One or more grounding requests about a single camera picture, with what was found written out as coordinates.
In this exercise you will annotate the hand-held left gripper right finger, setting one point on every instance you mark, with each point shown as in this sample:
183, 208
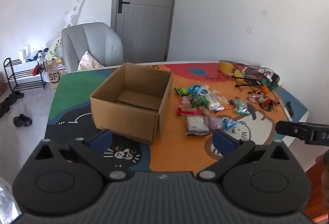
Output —
224, 142

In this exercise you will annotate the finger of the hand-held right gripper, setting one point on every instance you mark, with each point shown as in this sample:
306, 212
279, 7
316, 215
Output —
293, 130

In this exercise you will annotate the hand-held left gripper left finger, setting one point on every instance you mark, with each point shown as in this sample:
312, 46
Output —
100, 141

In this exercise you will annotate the brown cardboard box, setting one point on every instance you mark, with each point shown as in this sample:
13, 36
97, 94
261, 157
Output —
123, 116

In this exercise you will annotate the red snack packet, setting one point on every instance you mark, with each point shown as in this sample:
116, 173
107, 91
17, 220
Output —
189, 111

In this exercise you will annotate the blue plum snack packet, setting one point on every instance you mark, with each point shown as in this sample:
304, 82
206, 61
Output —
194, 89

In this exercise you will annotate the person's right hand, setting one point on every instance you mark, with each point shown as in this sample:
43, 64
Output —
322, 159

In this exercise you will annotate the small light blue packet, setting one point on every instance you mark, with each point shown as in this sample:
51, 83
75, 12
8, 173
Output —
228, 123

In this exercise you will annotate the white pen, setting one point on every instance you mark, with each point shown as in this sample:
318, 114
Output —
286, 111

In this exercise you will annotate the purple snack packet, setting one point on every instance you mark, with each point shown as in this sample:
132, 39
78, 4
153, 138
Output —
214, 122

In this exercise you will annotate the white cake packet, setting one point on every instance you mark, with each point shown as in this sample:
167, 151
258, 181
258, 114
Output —
196, 123

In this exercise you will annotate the teal snack packet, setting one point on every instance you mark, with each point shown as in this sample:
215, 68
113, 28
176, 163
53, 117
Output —
241, 108

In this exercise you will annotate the round biscuit packet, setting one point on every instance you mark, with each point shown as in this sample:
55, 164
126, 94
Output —
223, 100

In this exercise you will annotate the white blueberry bread packet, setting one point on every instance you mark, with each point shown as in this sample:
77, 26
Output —
212, 100

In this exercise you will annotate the colourful cartoon table mat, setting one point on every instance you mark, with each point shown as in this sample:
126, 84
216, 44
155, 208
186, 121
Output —
180, 152

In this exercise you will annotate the dark green snack packet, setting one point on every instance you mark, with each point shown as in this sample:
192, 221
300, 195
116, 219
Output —
198, 100

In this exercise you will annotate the small orange ball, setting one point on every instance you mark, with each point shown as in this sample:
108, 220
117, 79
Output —
264, 90

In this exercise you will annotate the black power adapter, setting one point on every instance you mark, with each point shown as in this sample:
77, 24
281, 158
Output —
275, 79

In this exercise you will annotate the pink transparent snack packet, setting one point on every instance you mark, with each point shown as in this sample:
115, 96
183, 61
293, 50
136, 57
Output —
185, 102

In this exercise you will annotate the black folding stand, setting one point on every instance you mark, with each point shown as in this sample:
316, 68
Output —
245, 84

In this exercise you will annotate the yellow crumpled packet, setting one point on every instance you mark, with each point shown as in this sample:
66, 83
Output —
239, 72

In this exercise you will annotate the yellow tape roll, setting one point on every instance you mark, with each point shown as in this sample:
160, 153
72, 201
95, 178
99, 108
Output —
225, 66

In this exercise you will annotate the white dotted cushion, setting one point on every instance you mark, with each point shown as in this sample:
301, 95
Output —
88, 62

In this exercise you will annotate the brown paper bag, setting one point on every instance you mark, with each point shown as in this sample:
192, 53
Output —
54, 76

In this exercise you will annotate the black shoe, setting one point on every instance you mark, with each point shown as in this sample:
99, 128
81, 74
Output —
23, 121
5, 108
16, 95

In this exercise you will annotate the grey upholstered chair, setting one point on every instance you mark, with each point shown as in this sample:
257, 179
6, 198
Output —
97, 39

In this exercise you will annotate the yellow patterned bag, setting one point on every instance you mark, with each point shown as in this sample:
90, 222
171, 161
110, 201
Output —
54, 48

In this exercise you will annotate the grey door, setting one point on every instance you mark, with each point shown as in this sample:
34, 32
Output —
146, 21

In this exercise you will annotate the white board with holes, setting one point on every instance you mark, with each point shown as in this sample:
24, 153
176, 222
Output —
77, 5

